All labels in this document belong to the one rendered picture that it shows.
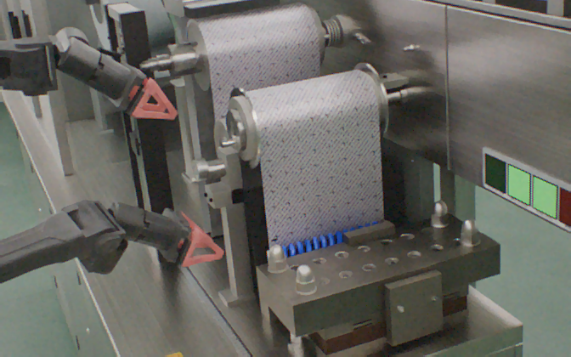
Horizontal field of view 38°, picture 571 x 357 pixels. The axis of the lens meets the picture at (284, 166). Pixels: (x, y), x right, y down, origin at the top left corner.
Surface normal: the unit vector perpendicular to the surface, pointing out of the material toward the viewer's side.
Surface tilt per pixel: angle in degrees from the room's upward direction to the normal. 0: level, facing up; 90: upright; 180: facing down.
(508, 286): 0
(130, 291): 0
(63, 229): 32
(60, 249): 118
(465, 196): 90
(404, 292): 90
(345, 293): 90
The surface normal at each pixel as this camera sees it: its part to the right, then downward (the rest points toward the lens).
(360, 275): -0.09, -0.93
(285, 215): 0.40, 0.29
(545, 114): -0.91, 0.22
